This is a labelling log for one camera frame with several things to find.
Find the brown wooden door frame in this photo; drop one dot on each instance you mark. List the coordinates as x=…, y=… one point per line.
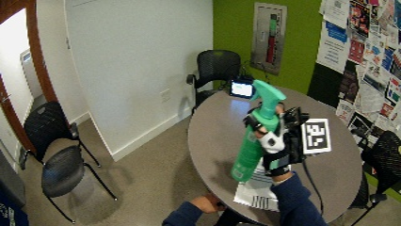
x=42, y=62

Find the black chair with metal legs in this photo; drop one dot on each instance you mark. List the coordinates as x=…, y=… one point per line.
x=63, y=172
x=49, y=125

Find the red fire extinguisher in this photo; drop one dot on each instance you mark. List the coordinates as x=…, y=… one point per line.
x=272, y=40

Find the blue printed bag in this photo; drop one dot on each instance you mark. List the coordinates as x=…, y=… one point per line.
x=10, y=210

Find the white cube of black markers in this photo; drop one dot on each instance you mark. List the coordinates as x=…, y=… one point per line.
x=316, y=135

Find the black mesh armchair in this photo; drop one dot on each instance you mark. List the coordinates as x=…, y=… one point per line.
x=218, y=67

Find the green spray bottle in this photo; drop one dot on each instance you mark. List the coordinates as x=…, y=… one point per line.
x=252, y=150

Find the wall of posters and flyers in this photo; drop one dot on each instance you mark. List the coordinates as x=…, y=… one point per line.
x=368, y=56

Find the black mesh office chair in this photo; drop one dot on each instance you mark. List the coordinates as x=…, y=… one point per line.
x=387, y=163

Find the white striped paper bag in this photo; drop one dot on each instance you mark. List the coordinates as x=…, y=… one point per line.
x=258, y=194

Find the black camera with lit screen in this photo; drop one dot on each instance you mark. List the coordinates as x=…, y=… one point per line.
x=242, y=88

